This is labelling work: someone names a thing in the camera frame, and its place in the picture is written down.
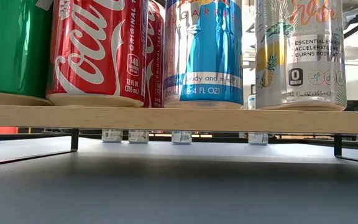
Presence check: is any red Coca-Cola can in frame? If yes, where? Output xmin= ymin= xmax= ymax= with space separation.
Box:
xmin=45 ymin=0 xmax=149 ymax=108
xmin=144 ymin=0 xmax=165 ymax=108

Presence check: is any green Sprite soda can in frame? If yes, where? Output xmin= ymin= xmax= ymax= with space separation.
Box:
xmin=0 ymin=0 xmax=54 ymax=106

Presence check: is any blue silver Red Bull can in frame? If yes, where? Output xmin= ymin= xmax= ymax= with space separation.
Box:
xmin=163 ymin=0 xmax=244 ymax=110

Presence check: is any white Celsius can pineapple print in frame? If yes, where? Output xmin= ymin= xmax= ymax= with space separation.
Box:
xmin=255 ymin=0 xmax=347 ymax=112

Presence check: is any wooden shelf black metal frame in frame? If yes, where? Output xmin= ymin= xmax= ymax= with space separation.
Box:
xmin=0 ymin=12 xmax=358 ymax=168

